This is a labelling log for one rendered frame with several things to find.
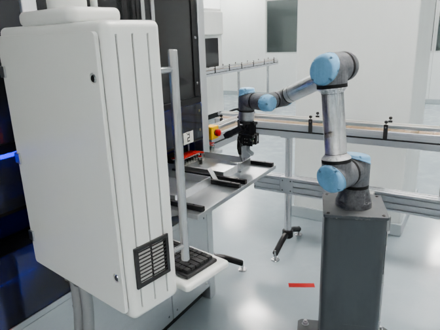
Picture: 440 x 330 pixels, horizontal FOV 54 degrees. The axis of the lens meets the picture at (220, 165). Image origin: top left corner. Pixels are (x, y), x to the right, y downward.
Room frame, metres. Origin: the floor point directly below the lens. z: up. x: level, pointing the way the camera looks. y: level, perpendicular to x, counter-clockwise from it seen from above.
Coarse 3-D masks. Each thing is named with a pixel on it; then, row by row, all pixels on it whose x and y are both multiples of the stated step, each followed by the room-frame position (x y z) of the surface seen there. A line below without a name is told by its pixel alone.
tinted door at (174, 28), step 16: (144, 0) 1.90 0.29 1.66; (160, 0) 2.00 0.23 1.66; (176, 0) 2.09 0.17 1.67; (160, 16) 1.99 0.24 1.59; (176, 16) 2.09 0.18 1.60; (160, 32) 1.98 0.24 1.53; (176, 32) 2.08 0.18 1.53; (160, 48) 1.98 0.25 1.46; (176, 48) 2.08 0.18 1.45; (160, 64) 1.97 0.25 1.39; (192, 64) 2.18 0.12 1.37; (192, 80) 2.18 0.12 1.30; (192, 96) 2.17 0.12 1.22
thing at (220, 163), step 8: (208, 152) 2.20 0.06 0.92; (208, 160) 2.15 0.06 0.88; (216, 160) 2.15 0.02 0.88; (224, 160) 2.14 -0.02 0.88; (232, 160) 2.12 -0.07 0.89; (240, 160) 2.09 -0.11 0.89; (248, 160) 2.05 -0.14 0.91; (168, 168) 2.02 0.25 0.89; (192, 168) 1.94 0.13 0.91; (200, 168) 1.91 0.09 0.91; (216, 168) 2.01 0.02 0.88; (224, 168) 2.01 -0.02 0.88; (232, 168) 1.92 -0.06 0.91; (240, 168) 1.98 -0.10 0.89
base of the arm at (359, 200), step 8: (344, 192) 1.69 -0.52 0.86; (352, 192) 1.67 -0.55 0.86; (360, 192) 1.66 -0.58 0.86; (368, 192) 1.68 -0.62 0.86; (336, 200) 1.72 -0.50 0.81; (344, 200) 1.69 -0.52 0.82; (352, 200) 1.66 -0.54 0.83; (360, 200) 1.65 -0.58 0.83; (368, 200) 1.67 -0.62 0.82; (344, 208) 1.67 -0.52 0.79; (352, 208) 1.65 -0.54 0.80; (360, 208) 1.64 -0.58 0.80; (368, 208) 1.66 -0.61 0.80
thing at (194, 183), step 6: (168, 174) 1.91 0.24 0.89; (174, 174) 1.89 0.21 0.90; (186, 174) 1.85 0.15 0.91; (192, 174) 1.83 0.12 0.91; (174, 180) 1.85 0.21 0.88; (186, 180) 1.85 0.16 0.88; (192, 180) 1.84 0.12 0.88; (198, 180) 1.82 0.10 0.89; (204, 180) 1.75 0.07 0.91; (210, 180) 1.79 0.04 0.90; (174, 186) 1.77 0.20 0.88; (186, 186) 1.77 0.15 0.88; (192, 186) 1.67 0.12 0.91; (198, 186) 1.71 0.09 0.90; (204, 186) 1.75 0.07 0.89; (174, 192) 1.69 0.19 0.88; (186, 192) 1.63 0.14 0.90; (192, 192) 1.67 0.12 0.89; (174, 198) 1.57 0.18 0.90
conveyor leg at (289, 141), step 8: (280, 136) 2.82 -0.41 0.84; (288, 144) 2.82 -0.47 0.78; (288, 152) 2.82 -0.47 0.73; (288, 160) 2.82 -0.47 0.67; (288, 168) 2.81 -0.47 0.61; (288, 176) 2.81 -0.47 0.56; (288, 200) 2.81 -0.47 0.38; (288, 208) 2.81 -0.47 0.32; (288, 216) 2.81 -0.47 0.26; (288, 224) 2.81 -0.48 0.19
